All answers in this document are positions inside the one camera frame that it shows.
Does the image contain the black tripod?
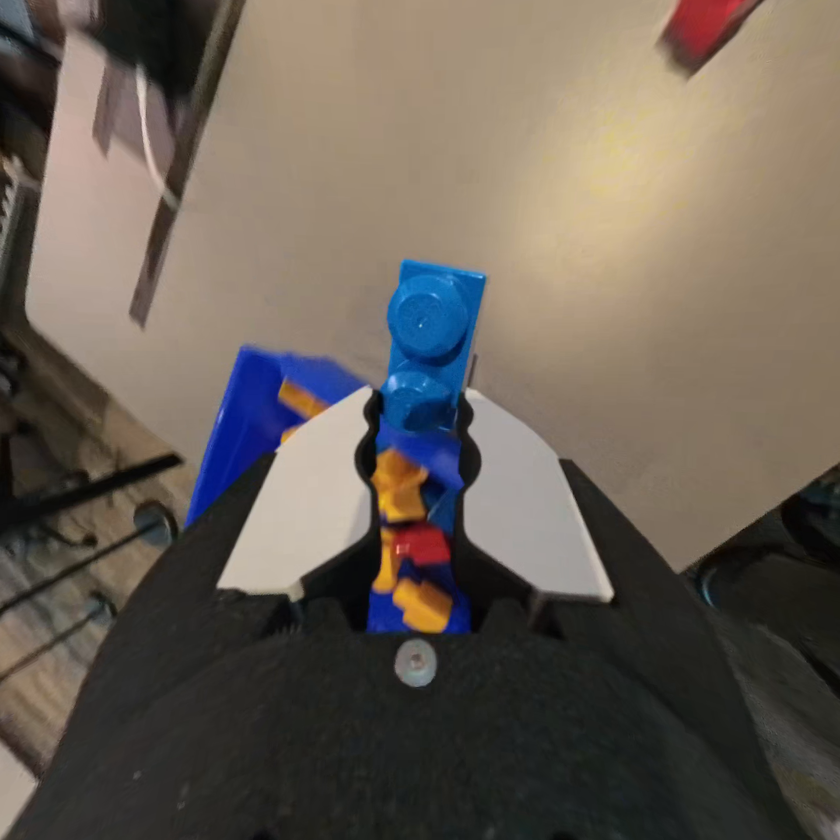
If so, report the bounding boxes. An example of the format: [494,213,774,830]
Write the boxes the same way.
[0,451,185,680]

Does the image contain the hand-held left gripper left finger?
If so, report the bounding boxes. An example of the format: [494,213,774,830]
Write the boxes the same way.
[217,386,384,597]

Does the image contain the red single-stud mega block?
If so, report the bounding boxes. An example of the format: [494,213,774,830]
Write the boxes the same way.
[655,0,767,78]

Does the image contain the blue plastic bin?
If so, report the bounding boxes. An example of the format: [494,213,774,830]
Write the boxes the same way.
[184,345,475,635]

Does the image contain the white cable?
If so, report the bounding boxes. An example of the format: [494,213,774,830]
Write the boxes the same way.
[133,64,183,207]

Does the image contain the pile of mixed blocks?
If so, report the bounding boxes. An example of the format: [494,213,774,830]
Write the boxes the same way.
[278,377,462,634]

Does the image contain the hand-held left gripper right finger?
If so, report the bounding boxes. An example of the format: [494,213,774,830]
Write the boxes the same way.
[457,388,615,604]

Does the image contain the blue two-stud mega block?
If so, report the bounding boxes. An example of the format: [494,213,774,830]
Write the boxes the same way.
[380,260,488,436]

